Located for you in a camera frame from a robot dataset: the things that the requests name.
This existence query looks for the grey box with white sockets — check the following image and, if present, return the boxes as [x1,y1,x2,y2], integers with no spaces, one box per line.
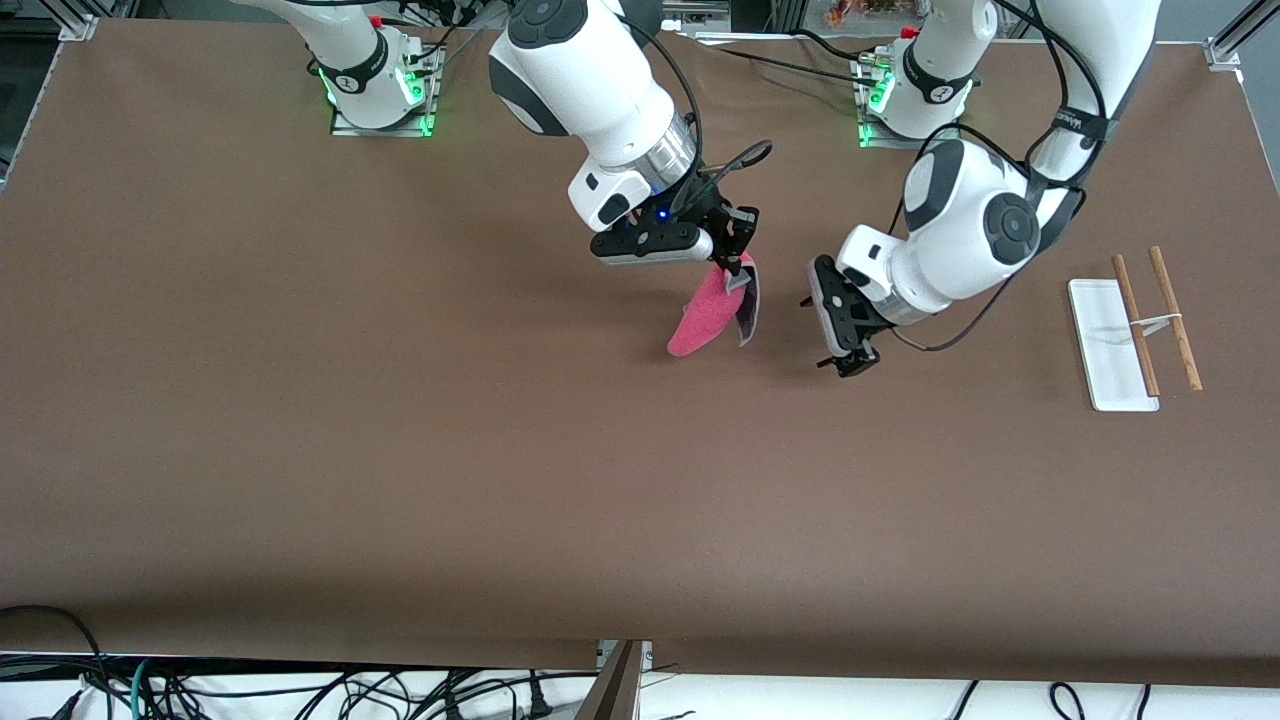
[660,0,732,33]

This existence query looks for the orange red background objects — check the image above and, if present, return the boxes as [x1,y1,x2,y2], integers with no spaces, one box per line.
[825,0,901,27]

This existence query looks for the black base connector cable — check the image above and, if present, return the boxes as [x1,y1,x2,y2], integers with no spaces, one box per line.
[405,20,481,73]

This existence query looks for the small metal bracket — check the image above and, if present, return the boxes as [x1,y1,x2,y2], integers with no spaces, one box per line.
[597,640,654,673]

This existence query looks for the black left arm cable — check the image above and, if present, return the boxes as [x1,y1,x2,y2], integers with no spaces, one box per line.
[885,0,1113,354]

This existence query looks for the white rack with wooden bars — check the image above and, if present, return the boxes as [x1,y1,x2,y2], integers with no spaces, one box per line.
[1068,246,1204,413]

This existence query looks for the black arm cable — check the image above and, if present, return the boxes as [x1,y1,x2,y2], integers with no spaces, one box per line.
[885,0,1113,354]
[600,0,775,217]

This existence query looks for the thick black looped cable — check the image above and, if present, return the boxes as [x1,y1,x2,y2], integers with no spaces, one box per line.
[0,604,113,701]

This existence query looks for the brown table cover sheet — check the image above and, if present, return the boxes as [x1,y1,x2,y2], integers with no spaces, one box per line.
[0,18,1280,689]

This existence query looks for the pink towel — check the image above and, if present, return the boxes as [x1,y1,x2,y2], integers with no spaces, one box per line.
[667,252,762,359]

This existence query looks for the short black table cable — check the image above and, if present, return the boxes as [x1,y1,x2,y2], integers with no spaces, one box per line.
[790,28,886,66]

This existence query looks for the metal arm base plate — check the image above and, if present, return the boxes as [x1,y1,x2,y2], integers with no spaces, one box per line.
[330,45,439,138]
[857,55,964,151]

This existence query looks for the long black table cable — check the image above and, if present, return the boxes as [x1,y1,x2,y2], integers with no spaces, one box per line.
[690,35,881,86]

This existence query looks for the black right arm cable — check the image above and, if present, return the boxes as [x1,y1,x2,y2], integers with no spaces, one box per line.
[600,0,775,217]

